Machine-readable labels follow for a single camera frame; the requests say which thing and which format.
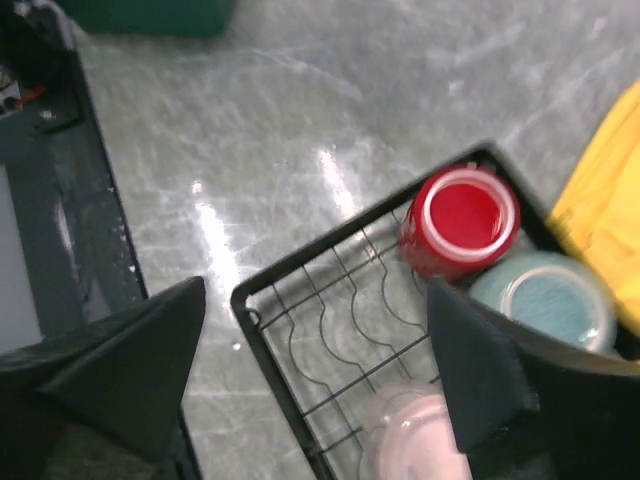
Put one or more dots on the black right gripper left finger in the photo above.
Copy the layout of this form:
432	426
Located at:
102	401

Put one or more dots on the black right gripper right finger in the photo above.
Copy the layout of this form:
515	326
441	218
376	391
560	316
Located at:
526	406

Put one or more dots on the green glazed mug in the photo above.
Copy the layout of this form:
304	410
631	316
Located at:
553	294

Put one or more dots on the pink mug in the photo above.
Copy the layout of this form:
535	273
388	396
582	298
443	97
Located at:
409	435

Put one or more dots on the red mug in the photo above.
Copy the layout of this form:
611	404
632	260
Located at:
462	221

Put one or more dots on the black front base bar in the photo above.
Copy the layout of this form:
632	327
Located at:
67	258

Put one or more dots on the yellow cloth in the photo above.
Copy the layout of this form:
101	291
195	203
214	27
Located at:
597	214

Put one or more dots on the green organizer tray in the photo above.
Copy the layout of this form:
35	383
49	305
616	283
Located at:
179	18

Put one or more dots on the black wire dish rack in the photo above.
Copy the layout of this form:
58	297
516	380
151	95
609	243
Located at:
335	321

